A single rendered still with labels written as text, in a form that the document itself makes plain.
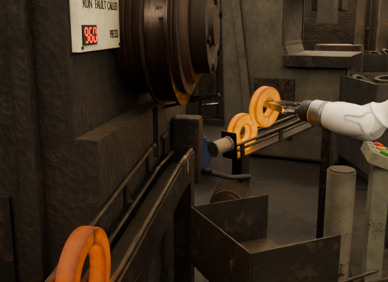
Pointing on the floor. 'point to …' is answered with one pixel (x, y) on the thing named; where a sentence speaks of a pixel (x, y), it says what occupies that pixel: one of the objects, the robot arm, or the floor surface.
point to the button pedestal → (374, 215)
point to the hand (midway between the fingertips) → (265, 102)
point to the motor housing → (229, 191)
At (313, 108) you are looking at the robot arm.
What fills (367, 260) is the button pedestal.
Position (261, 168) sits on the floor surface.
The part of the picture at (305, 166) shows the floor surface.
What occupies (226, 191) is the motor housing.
